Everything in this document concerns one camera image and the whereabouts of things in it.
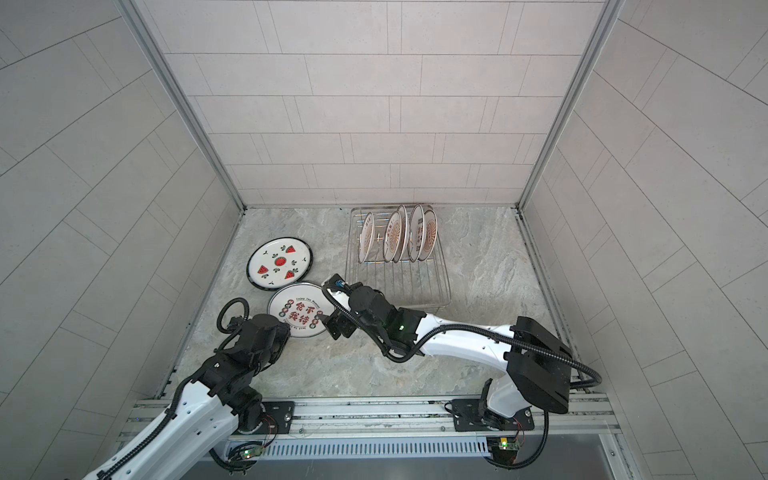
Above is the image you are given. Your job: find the white plate red pattern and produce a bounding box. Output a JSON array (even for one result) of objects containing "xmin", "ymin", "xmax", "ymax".
[{"xmin": 267, "ymin": 283, "xmax": 335, "ymax": 338}]

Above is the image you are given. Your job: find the white blue-rim watermelon plate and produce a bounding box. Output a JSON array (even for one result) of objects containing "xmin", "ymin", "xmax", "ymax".
[{"xmin": 246, "ymin": 237, "xmax": 313, "ymax": 291}]

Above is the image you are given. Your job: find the white plate red centre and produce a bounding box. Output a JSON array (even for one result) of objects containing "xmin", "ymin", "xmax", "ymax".
[{"xmin": 383, "ymin": 205, "xmax": 408, "ymax": 263}]

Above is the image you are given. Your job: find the white plate red text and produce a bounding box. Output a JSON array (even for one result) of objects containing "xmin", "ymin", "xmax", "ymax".
[{"xmin": 408, "ymin": 205, "xmax": 424, "ymax": 262}]

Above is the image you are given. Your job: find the white plate orange sunburst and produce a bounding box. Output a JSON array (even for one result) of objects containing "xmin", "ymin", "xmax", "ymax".
[{"xmin": 358, "ymin": 212, "xmax": 376, "ymax": 263}]

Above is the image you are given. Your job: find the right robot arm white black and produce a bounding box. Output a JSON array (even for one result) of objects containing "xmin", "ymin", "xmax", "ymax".
[{"xmin": 321, "ymin": 277, "xmax": 573, "ymax": 418}]

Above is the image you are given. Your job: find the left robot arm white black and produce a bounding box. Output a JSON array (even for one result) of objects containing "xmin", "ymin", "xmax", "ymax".
[{"xmin": 86, "ymin": 314, "xmax": 290, "ymax": 479}]

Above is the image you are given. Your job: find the white plate orange rear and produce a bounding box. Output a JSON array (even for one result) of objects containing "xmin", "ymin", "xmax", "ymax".
[{"xmin": 419, "ymin": 209, "xmax": 438, "ymax": 261}]

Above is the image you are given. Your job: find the left circuit board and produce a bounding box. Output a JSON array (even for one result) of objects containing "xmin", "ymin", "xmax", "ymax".
[{"xmin": 228, "ymin": 441, "xmax": 267, "ymax": 465}]

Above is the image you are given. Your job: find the circuit board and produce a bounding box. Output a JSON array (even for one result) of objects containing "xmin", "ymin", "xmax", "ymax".
[
  {"xmin": 228, "ymin": 441, "xmax": 267, "ymax": 465},
  {"xmin": 486, "ymin": 437, "xmax": 522, "ymax": 467}
]

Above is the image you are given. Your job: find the right circuit board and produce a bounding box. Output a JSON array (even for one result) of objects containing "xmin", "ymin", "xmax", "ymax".
[{"xmin": 486, "ymin": 437, "xmax": 522, "ymax": 467}]

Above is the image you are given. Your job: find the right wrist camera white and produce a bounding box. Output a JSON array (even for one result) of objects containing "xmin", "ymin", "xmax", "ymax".
[{"xmin": 324, "ymin": 274, "xmax": 351, "ymax": 309}]

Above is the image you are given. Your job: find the steel wire dish rack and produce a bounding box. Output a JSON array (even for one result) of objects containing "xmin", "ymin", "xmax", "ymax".
[{"xmin": 342, "ymin": 205, "xmax": 452, "ymax": 312}]

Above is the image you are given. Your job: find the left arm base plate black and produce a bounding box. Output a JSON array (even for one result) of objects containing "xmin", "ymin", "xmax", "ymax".
[{"xmin": 237, "ymin": 401, "xmax": 296, "ymax": 436}]

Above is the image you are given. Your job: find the aluminium mounting rail frame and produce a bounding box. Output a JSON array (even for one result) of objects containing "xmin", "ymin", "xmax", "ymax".
[{"xmin": 119, "ymin": 393, "xmax": 625, "ymax": 463}]

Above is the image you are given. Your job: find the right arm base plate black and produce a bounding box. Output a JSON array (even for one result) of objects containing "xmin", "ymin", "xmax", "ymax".
[{"xmin": 444, "ymin": 398, "xmax": 535, "ymax": 433}]

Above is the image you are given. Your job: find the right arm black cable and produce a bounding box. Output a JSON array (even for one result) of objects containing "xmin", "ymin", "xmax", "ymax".
[{"xmin": 321, "ymin": 281, "xmax": 604, "ymax": 470}]

